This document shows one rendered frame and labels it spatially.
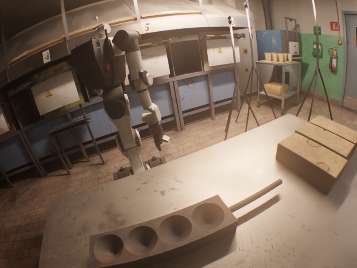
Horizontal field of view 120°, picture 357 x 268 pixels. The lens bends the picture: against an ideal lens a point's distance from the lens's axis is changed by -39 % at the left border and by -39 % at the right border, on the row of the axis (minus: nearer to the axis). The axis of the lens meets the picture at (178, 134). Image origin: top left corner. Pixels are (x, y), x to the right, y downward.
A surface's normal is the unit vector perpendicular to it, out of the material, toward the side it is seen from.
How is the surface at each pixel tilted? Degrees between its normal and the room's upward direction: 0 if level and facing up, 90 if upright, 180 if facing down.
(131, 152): 78
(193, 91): 90
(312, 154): 0
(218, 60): 90
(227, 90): 90
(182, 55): 90
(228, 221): 0
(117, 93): 44
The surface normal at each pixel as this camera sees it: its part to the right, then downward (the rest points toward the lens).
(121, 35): -0.29, 0.47
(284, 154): -0.91, 0.31
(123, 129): 0.37, 0.49
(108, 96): 0.13, -0.36
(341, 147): -0.16, -0.87
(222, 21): 0.33, 0.21
